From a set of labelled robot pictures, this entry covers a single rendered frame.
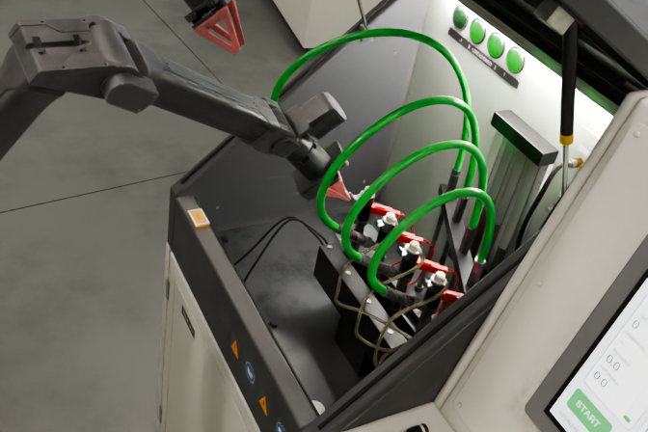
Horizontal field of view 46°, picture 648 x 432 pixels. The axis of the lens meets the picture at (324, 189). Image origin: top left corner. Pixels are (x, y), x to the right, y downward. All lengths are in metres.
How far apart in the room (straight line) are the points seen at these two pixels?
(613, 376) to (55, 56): 0.78
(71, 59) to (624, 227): 0.71
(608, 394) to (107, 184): 2.51
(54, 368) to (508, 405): 1.68
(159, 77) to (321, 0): 3.34
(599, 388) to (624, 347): 0.07
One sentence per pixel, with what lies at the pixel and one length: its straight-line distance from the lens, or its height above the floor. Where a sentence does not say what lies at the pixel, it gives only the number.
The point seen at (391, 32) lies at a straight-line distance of 1.34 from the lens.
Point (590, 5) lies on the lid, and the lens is 0.91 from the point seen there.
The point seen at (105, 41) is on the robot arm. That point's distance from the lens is 0.93.
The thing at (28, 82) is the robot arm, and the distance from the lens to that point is 0.89.
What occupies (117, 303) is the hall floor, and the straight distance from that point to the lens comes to 2.76.
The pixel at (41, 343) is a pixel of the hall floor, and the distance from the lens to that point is 2.66.
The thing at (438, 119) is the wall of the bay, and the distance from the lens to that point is 1.70.
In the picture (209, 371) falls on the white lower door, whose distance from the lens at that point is 1.67.
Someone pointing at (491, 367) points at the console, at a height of 1.11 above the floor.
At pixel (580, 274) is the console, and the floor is 1.32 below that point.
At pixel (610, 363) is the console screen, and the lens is 1.09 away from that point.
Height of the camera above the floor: 1.97
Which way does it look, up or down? 36 degrees down
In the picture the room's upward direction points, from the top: 11 degrees clockwise
